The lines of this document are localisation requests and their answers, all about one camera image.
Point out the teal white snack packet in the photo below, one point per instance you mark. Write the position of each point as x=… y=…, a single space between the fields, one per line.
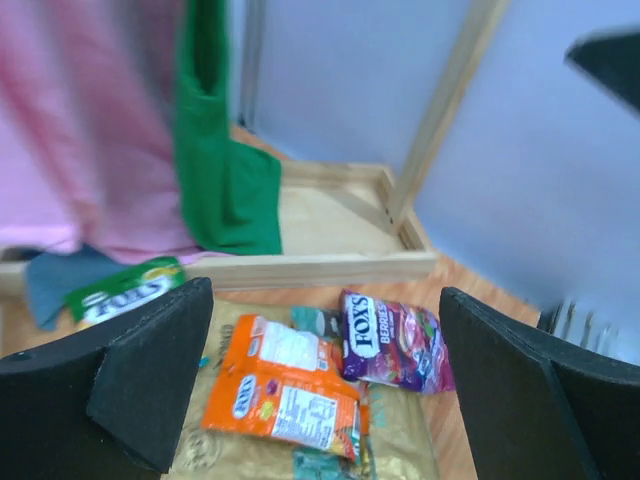
x=322 y=322

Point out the tan salt vinegar chips bag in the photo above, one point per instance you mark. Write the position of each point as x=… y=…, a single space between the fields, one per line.
x=397 y=446

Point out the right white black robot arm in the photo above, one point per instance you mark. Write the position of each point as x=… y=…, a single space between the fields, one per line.
x=610 y=58

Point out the green tank top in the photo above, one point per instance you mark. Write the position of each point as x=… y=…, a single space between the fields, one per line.
x=229 y=190

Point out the pink t-shirt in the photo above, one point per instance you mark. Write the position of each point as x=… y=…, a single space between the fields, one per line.
x=86 y=129

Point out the orange Fox's candy packet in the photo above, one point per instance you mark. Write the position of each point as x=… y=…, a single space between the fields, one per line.
x=281 y=383

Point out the wooden clothes rack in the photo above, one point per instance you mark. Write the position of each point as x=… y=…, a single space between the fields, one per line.
x=339 y=223

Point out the purple snack packet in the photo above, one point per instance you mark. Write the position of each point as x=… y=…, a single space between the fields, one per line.
x=394 y=344

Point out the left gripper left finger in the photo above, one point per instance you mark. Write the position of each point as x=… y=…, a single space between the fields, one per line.
x=107 y=402

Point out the blue cloth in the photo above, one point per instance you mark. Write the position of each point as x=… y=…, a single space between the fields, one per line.
x=49 y=277

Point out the green snack packet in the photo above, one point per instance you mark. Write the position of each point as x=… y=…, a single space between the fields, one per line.
x=124 y=291

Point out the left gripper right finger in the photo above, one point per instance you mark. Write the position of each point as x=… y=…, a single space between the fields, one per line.
x=535 y=406

